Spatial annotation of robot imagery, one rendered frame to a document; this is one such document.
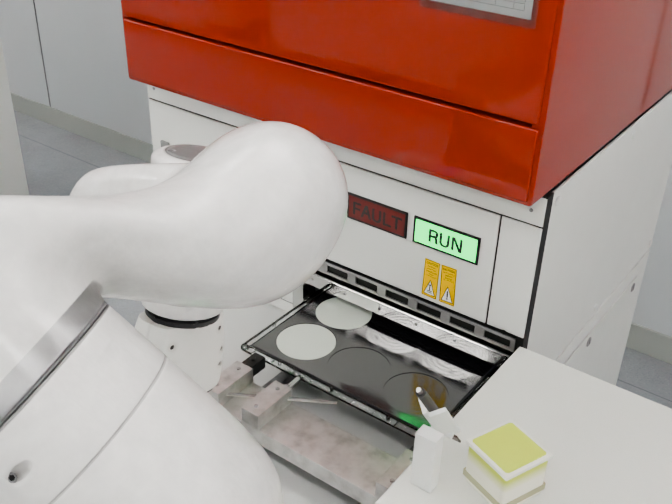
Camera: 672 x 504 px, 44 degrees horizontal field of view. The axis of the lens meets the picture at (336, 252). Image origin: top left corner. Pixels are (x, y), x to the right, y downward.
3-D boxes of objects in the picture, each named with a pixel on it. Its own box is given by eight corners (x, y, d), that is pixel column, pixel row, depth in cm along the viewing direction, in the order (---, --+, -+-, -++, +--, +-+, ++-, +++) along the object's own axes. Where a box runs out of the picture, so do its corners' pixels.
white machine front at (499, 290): (171, 250, 181) (155, 70, 160) (516, 407, 140) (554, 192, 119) (160, 256, 178) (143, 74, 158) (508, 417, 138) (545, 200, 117)
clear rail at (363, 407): (244, 347, 141) (244, 340, 140) (437, 444, 122) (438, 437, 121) (238, 351, 140) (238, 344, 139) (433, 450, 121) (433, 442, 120)
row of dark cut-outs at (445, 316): (297, 259, 154) (297, 248, 153) (515, 350, 132) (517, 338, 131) (295, 261, 154) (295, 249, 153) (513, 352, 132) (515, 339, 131)
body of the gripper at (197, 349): (193, 274, 90) (184, 366, 94) (119, 299, 82) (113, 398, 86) (245, 299, 87) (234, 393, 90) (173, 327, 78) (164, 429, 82)
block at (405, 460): (405, 462, 120) (407, 447, 119) (426, 473, 118) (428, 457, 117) (374, 496, 115) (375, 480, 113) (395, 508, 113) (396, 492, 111)
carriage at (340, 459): (234, 385, 138) (234, 371, 137) (424, 488, 120) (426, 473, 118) (200, 411, 133) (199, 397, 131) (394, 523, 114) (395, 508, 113)
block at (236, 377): (237, 373, 136) (237, 359, 135) (253, 382, 135) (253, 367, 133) (203, 399, 131) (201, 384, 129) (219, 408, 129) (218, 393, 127)
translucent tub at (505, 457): (504, 456, 110) (511, 417, 106) (545, 494, 104) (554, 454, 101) (460, 478, 106) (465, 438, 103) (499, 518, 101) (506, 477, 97)
